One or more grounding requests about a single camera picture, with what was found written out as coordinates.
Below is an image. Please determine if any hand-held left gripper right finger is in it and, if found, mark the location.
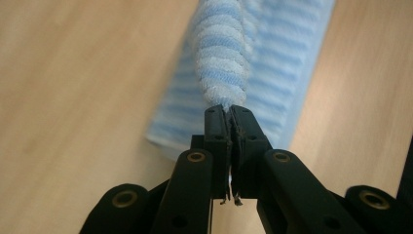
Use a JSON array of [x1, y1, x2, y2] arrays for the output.
[[230, 103, 274, 200]]

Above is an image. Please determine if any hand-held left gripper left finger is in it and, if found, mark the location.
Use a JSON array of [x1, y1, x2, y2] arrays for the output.
[[190, 103, 233, 200]]

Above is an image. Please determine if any blue white striped towel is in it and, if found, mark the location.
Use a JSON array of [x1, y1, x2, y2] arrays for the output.
[[144, 0, 337, 162]]

